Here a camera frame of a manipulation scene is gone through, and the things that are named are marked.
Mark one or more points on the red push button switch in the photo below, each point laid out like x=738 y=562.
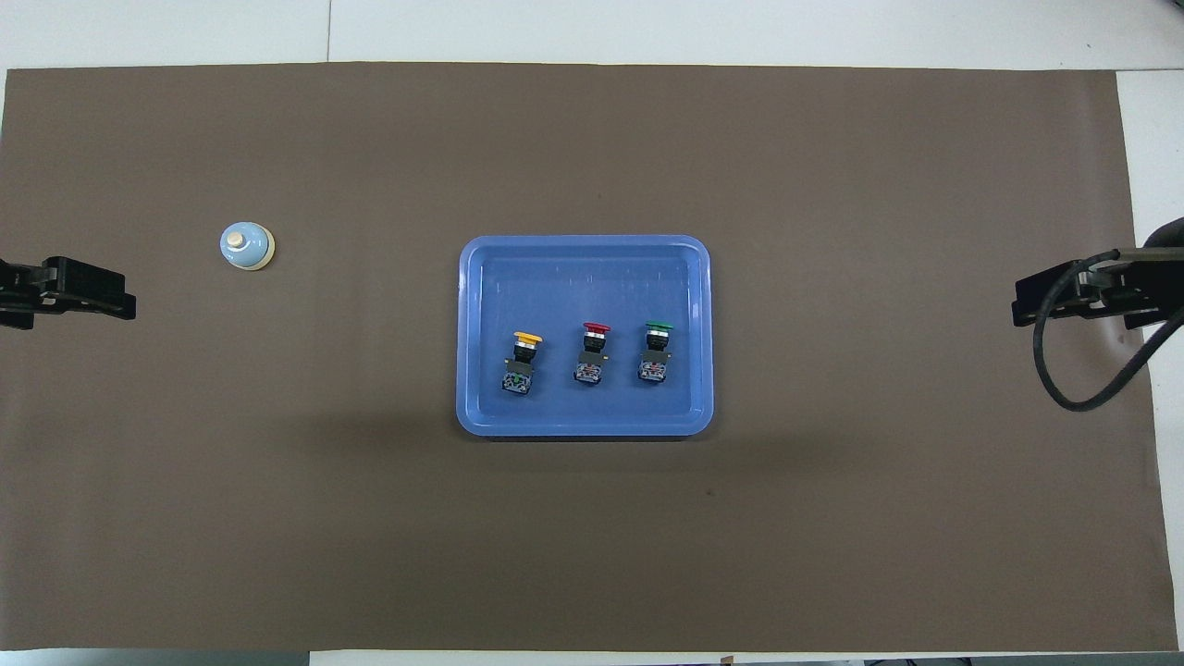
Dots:
x=588 y=370

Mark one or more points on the blue plastic tray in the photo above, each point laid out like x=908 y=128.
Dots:
x=583 y=287

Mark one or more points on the green push button switch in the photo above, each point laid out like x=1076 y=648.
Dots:
x=655 y=368

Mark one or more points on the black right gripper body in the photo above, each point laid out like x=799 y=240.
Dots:
x=1068 y=298

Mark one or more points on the light blue desk bell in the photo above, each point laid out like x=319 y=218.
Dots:
x=254 y=252

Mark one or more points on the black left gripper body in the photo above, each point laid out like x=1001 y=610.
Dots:
x=74 y=277

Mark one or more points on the brown table mat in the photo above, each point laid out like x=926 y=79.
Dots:
x=592 y=555

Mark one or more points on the yellow push button switch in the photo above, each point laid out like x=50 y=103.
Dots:
x=518 y=379

